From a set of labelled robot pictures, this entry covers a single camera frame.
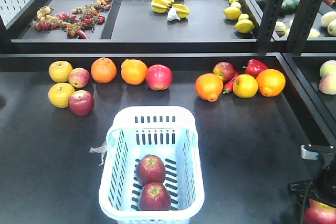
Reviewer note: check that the dark red chili upper tray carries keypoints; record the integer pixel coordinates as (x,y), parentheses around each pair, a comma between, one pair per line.
(82,35)

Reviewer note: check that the red green apple rear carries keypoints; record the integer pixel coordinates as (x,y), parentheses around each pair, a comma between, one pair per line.
(224,70)

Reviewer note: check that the cherry tomato vine cluster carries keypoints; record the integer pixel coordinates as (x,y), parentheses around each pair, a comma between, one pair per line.
(80,18)

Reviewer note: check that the yellow round fruit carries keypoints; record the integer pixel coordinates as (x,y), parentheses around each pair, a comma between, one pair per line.
(245,86)

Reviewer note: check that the orange fruit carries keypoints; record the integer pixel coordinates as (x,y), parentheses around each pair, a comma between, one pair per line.
(209,86)
(271,82)
(133,71)
(103,70)

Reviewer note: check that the pale peach front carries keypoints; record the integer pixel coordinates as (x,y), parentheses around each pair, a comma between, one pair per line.
(327,84)

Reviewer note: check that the white garlic bulb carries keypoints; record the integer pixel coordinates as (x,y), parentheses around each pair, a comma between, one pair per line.
(172,15)

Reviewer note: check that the red chili pepper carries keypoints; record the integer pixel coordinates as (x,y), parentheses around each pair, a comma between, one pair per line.
(228,87)

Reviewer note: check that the yellow apple front left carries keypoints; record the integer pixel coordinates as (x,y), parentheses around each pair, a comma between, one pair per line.
(59,94)

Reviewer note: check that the light blue plastic basket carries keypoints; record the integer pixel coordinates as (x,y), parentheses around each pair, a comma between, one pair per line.
(168,132)

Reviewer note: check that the red bell pepper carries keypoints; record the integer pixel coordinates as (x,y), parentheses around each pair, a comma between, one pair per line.
(254,67)

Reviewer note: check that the dark red apple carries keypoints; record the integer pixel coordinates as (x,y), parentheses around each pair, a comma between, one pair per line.
(318,212)
(154,197)
(150,169)

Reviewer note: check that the orange fruit far left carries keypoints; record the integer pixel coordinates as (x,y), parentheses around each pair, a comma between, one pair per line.
(133,71)

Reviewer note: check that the pale peach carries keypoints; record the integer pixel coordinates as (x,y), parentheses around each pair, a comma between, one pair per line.
(327,84)
(327,67)

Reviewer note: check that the pale peach rear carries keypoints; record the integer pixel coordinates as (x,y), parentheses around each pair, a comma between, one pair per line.
(327,67)

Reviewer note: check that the red apple beside yellow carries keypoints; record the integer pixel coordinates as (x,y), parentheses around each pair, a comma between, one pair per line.
(81,102)

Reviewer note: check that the black wooden display stand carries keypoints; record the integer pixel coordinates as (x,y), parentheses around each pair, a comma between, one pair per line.
(249,148)

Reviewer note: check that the orange fruit right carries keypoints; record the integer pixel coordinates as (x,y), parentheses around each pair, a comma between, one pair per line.
(271,82)

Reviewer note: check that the bright red apple left tray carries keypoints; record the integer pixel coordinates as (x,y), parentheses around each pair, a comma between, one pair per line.
(158,77)

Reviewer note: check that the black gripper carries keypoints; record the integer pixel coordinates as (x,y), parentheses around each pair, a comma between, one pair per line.
(321,187)

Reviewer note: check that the yellow apple rear left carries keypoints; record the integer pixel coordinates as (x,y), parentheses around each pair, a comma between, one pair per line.
(59,71)

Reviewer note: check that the pink striped apple rear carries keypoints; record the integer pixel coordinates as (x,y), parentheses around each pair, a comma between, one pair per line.
(79,77)

